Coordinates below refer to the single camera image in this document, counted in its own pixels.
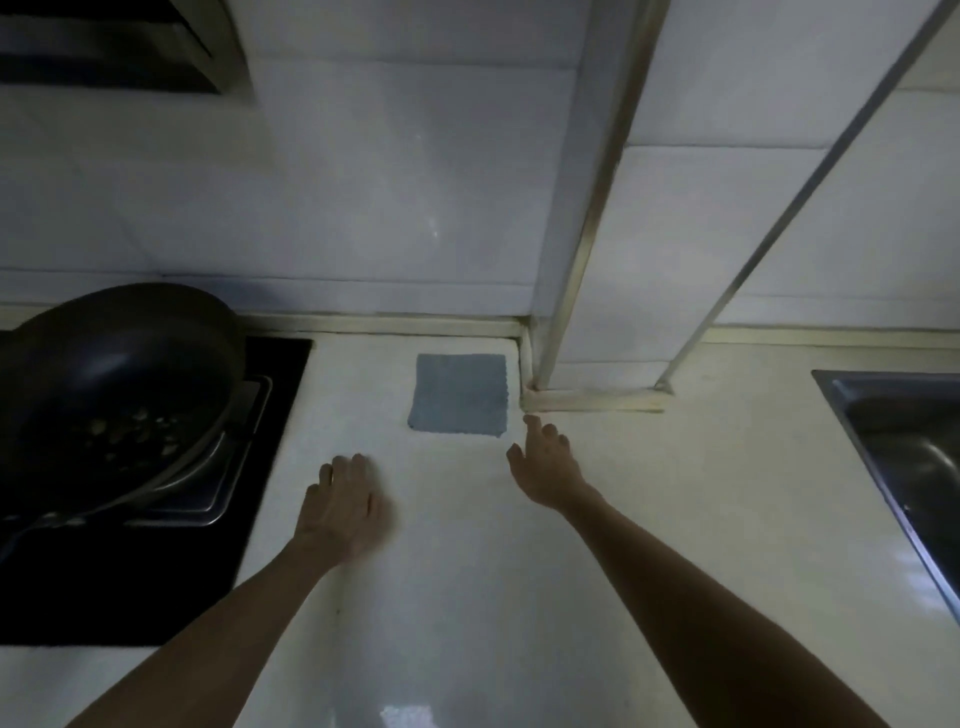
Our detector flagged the metal corner trim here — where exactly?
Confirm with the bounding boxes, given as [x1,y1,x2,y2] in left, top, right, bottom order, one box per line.
[528,0,673,393]
[654,0,960,396]

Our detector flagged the cooked food pieces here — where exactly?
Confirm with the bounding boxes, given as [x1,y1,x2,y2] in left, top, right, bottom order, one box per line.
[82,406,183,465]

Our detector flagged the blue dish cloth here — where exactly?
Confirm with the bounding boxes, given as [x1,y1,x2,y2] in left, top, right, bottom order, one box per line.
[407,353,513,438]

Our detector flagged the black glass cooktop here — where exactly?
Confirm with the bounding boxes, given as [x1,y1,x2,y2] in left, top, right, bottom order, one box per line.
[0,334,315,648]

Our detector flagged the person's left forearm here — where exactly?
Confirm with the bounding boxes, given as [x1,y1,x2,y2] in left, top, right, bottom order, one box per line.
[66,534,351,728]

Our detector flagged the person's right forearm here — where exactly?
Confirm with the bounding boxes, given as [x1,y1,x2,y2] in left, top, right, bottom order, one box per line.
[561,489,895,728]

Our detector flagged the black wok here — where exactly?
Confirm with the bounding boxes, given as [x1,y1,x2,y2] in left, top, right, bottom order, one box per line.
[0,282,249,561]

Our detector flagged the stainless steel sink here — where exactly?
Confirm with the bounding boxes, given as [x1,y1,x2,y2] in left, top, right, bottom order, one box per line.
[811,368,960,630]

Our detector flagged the range hood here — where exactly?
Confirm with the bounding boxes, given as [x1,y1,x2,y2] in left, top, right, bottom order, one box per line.
[0,0,258,104]

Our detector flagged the person's left hand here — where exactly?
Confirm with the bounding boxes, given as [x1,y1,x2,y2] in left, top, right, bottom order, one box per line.
[292,452,396,565]

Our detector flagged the metal pan support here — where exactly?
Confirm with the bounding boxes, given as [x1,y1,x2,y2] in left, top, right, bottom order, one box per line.
[123,375,276,528]

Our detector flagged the person's right hand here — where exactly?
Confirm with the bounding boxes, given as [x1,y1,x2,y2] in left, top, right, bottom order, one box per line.
[506,414,603,516]

